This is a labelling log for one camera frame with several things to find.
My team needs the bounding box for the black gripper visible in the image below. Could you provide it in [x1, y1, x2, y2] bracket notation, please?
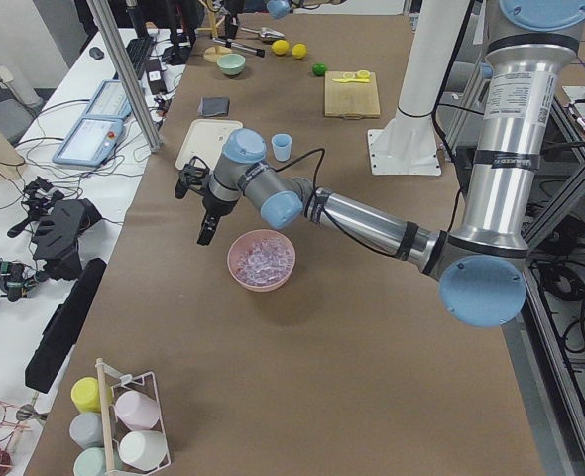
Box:
[223, 0, 245, 40]
[197, 185, 241, 246]

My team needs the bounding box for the steel muddler black tip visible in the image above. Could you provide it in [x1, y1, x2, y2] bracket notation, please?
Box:
[213, 38, 266, 58]

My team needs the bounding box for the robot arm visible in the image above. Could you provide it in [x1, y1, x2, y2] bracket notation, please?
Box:
[198, 1, 585, 327]
[221, 0, 343, 40]

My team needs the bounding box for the metal ice scoop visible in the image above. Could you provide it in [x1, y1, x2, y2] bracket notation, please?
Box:
[240, 27, 286, 43]

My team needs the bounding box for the pile of clear ice cubes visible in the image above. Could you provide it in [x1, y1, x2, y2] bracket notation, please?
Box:
[230, 237, 295, 289]

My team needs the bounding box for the light blue plastic cup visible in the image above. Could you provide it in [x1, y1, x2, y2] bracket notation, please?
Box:
[271, 133, 293, 162]

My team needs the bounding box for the pink cup in rack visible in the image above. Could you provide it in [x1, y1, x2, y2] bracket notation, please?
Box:
[114, 390, 161, 430]

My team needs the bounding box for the yellow cup in rack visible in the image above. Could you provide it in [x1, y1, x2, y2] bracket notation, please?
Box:
[70, 377, 101, 413]

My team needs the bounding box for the white cup in rack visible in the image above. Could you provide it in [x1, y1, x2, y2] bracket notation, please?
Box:
[118, 430, 168, 471]

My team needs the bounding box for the grey cup in rack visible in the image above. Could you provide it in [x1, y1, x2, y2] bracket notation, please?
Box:
[68, 412, 104, 450]

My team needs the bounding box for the green cup in rack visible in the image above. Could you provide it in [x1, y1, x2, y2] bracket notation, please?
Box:
[72, 447, 107, 476]

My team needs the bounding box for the wooden mug tree stand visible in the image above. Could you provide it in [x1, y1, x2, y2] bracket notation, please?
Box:
[196, 0, 232, 63]

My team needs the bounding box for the mint green bowl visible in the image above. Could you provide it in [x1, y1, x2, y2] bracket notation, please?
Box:
[216, 53, 246, 77]

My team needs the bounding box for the whole yellow lemon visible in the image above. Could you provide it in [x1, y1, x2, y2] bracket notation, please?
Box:
[292, 43, 308, 60]
[271, 40, 290, 56]

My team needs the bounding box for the pink bowl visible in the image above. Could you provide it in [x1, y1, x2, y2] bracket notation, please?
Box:
[227, 229, 296, 292]

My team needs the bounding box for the grey folded cloth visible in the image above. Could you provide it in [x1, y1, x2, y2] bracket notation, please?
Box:
[197, 96, 230, 117]

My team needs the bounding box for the cream rabbit tray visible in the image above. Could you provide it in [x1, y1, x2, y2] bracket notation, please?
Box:
[175, 119, 244, 171]

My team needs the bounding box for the green lime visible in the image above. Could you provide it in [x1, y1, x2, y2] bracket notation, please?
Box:
[311, 63, 327, 77]

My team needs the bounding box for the black keyboard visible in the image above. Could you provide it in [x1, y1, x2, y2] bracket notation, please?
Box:
[126, 36, 154, 79]

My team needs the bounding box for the yellow plastic knife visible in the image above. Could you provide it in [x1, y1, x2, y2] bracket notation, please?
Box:
[331, 77, 371, 84]

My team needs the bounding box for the wooden cutting board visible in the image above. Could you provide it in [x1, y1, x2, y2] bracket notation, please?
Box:
[324, 70, 381, 119]

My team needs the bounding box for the robot teach pendant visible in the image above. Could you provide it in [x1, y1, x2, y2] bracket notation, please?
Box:
[53, 116, 124, 168]

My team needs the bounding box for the black long box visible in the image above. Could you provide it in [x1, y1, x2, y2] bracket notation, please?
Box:
[25, 258, 107, 394]

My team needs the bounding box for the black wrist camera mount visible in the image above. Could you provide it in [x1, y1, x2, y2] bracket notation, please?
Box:
[175, 156, 211, 199]

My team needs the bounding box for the aluminium frame post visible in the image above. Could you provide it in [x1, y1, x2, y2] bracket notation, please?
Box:
[88, 0, 162, 153]

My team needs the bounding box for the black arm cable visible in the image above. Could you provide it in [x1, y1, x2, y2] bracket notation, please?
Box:
[272, 147, 326, 199]

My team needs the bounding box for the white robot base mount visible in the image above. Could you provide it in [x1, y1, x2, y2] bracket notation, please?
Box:
[368, 0, 471, 176]

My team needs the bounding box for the white wire cup rack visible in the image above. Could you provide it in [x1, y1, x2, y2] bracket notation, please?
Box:
[95, 358, 172, 475]

